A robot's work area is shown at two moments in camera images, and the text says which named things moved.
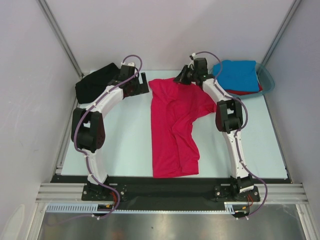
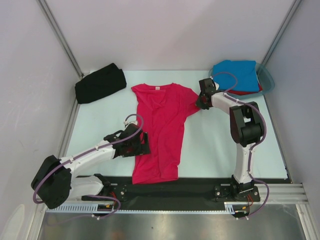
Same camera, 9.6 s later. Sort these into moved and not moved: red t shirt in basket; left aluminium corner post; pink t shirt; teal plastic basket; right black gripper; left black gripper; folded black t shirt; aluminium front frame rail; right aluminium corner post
Moved: pink t shirt; right black gripper; left black gripper
Not moved: left aluminium corner post; right aluminium corner post; teal plastic basket; folded black t shirt; red t shirt in basket; aluminium front frame rail
